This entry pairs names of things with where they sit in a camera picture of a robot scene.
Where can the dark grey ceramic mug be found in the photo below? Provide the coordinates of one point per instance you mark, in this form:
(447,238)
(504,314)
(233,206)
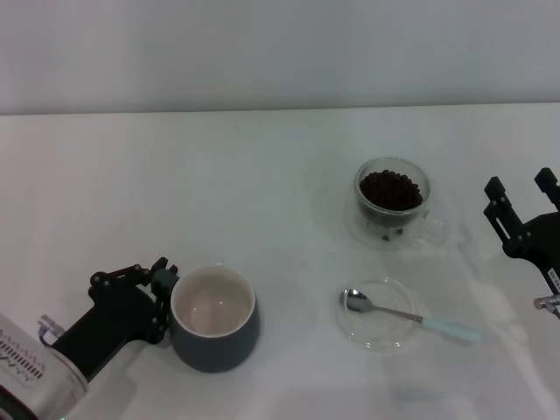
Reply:
(219,350)

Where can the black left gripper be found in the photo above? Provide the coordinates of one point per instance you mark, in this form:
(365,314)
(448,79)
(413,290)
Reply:
(114,319)

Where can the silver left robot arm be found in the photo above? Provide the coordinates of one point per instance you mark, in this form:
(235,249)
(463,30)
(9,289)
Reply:
(30,372)

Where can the round clear glass saucer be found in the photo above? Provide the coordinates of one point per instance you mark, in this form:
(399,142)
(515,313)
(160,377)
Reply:
(380,334)

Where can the double-walled glass cup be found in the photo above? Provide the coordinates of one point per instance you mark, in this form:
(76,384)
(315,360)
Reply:
(359,219)

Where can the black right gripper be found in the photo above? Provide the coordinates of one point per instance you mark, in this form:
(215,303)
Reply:
(540,245)

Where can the coffee beans pile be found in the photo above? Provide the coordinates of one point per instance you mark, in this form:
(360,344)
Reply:
(389,190)

